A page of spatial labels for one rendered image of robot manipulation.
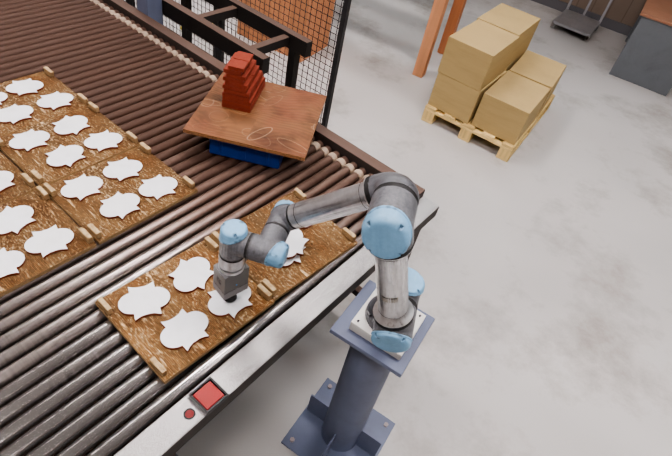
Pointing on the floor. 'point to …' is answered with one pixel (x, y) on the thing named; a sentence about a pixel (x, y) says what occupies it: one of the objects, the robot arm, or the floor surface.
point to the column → (351, 395)
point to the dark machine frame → (280, 35)
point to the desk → (649, 45)
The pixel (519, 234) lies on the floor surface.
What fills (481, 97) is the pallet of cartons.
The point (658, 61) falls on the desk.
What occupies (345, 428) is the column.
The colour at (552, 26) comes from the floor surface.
